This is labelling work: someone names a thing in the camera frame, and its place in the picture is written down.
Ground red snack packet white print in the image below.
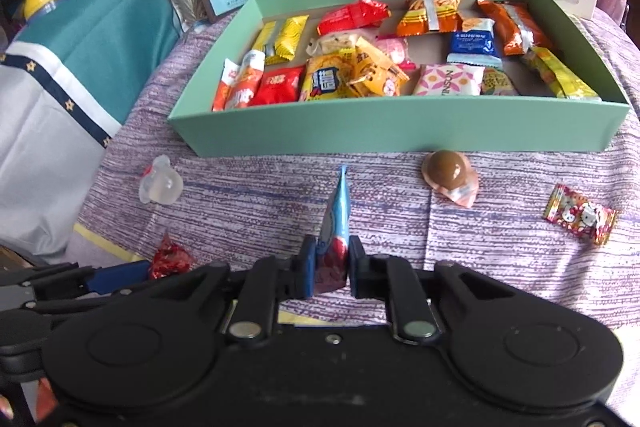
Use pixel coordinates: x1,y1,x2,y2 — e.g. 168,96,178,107
248,66,306,106

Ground teal white cloth bag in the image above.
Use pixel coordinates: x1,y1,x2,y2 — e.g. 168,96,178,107
0,0,183,258

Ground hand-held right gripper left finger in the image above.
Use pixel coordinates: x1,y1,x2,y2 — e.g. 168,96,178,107
115,236,318,344

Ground brown chocolate jelly cup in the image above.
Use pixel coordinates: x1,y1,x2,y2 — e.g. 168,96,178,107
421,149,480,208

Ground cat print candy packet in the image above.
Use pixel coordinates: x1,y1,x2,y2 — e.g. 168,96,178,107
543,184,620,247

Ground purple striped blanket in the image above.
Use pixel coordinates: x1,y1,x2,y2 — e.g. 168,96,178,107
65,2,640,408

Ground clear jelly cup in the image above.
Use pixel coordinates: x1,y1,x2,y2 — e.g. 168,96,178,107
138,154,185,205

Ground thin yellow stick packet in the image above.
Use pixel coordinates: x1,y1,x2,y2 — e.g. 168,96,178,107
250,21,278,58

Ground red white stick packet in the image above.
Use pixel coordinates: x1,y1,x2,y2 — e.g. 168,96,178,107
226,49,266,110
212,58,241,112

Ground orange yellow snack packet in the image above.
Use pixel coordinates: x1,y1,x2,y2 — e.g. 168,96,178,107
396,0,463,36

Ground green cardboard box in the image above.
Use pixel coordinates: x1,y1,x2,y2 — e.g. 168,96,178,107
167,0,632,158

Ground blue red candy packet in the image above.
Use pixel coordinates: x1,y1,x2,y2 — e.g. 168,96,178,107
312,164,351,295

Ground pink candy packet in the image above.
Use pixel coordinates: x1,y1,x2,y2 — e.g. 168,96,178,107
375,34,417,70

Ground yellow snack packet dark label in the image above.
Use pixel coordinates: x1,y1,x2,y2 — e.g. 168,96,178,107
298,52,358,102

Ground pink patterned snack packet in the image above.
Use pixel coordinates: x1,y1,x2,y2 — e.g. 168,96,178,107
412,63,486,98

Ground green yellow patterned packet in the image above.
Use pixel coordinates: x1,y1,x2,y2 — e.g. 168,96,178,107
480,67,521,96

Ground blue white snack packet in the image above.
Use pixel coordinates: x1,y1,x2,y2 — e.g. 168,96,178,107
446,18,503,68

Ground yellow green snack packet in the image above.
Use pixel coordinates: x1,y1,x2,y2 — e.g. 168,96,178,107
520,47,601,100

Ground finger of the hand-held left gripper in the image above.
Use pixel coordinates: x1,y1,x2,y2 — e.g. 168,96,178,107
0,260,152,314

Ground orange snack packet silver seam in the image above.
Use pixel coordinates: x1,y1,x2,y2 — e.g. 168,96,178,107
475,0,553,56

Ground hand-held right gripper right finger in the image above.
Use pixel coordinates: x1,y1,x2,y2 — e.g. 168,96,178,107
349,238,557,345

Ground red foil candy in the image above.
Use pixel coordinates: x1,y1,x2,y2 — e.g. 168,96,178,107
147,232,195,280

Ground small yellow snack packet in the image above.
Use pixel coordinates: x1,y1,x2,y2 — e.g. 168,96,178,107
267,14,310,60

